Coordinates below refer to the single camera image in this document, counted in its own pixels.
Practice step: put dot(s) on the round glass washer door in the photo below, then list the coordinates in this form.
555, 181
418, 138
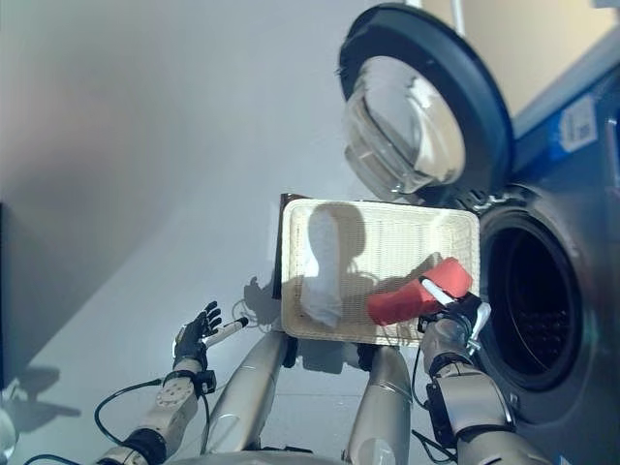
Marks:
465, 72

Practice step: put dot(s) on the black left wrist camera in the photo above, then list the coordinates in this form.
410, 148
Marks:
207, 382

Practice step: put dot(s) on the red garment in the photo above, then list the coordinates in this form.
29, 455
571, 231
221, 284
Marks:
402, 302

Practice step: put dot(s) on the silver right robot leg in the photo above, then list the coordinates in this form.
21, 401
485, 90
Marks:
380, 402

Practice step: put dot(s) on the blue white label sticker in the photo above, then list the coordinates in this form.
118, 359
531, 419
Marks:
576, 123

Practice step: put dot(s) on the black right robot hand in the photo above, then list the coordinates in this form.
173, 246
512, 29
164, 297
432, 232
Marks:
467, 310

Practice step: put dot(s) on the white garment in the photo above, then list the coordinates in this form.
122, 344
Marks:
322, 271

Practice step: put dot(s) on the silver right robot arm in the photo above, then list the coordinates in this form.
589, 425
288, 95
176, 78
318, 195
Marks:
474, 402

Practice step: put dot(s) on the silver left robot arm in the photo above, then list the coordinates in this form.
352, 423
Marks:
169, 412

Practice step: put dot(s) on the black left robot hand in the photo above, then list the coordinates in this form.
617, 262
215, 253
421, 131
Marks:
194, 339

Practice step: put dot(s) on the grey robot torso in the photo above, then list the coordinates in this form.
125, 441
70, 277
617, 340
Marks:
252, 459

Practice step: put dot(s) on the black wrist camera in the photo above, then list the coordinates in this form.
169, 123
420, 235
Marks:
424, 323
207, 382

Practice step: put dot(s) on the brown wooden stool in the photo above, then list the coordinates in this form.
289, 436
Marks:
277, 252

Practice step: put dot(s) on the grey front-load washing machine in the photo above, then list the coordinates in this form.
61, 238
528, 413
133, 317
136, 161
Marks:
591, 242

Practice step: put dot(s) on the white cabinet side panel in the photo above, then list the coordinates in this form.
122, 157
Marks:
557, 92

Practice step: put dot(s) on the white wicker basket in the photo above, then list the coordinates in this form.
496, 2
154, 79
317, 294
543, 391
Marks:
402, 242

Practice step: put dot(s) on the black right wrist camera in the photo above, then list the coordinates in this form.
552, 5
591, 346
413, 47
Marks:
424, 323

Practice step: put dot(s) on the white rounded object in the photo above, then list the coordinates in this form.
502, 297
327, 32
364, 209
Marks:
6, 426

